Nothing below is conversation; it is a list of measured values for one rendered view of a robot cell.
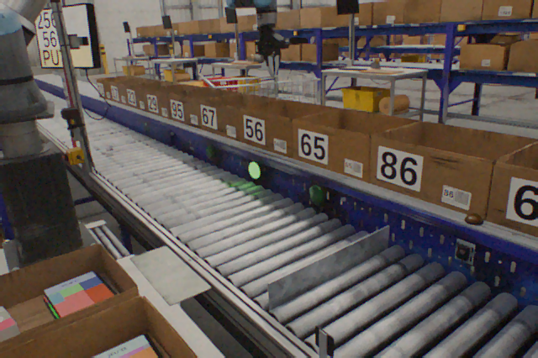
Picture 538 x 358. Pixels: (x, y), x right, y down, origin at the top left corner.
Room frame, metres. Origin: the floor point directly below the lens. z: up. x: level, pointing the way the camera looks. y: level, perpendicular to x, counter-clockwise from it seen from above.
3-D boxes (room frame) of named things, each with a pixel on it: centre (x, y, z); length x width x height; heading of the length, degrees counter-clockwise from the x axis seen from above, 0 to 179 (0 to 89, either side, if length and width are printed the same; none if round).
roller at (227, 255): (1.21, -0.01, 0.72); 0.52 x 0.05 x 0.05; 126
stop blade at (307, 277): (0.97, -0.18, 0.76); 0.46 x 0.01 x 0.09; 126
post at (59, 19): (2.02, 0.91, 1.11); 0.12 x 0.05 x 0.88; 36
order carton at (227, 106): (2.16, 0.11, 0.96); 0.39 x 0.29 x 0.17; 36
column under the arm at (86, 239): (1.19, 0.72, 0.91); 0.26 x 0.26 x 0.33; 35
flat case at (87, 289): (0.85, 0.46, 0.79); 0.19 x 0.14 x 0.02; 41
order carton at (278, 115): (1.84, -0.12, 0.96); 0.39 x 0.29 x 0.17; 36
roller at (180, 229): (1.42, 0.14, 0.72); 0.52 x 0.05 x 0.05; 126
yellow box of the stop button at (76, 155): (1.95, 0.93, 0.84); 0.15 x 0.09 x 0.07; 36
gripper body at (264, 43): (1.84, -0.04, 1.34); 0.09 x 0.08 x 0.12; 40
